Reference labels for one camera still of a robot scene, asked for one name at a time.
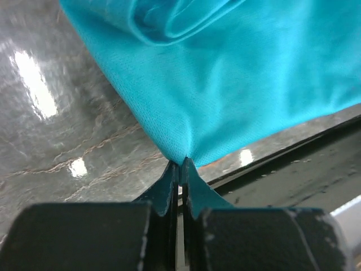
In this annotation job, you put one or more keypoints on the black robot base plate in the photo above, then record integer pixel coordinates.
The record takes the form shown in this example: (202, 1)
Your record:
(323, 172)

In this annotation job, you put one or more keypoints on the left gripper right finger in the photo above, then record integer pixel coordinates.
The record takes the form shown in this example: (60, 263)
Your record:
(219, 236)

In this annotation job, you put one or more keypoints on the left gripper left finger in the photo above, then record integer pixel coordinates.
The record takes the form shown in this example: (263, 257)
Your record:
(137, 235)

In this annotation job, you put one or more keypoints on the teal t shirt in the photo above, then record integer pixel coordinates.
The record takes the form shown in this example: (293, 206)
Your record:
(206, 78)

